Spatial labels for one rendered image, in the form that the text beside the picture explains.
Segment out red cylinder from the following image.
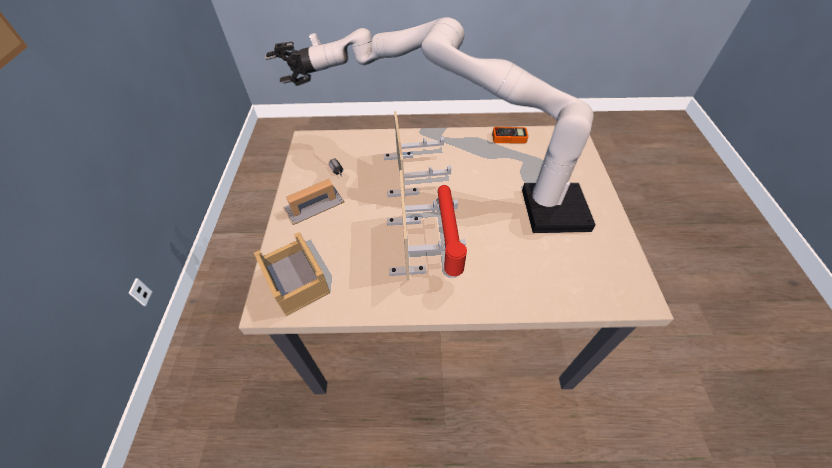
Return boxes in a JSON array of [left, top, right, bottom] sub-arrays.
[[437, 185, 467, 276]]

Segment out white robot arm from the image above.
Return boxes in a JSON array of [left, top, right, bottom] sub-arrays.
[[309, 17, 594, 207]]

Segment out orange pocket multimeter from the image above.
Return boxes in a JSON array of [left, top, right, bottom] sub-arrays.
[[492, 127, 528, 144]]

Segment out wooden crate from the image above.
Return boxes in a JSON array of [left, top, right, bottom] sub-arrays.
[[254, 232, 330, 316]]

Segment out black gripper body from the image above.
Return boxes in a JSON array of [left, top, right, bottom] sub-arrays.
[[287, 47, 316, 75]]

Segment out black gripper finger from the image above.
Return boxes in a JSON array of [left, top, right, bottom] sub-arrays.
[[265, 42, 297, 65], [280, 67, 311, 86]]

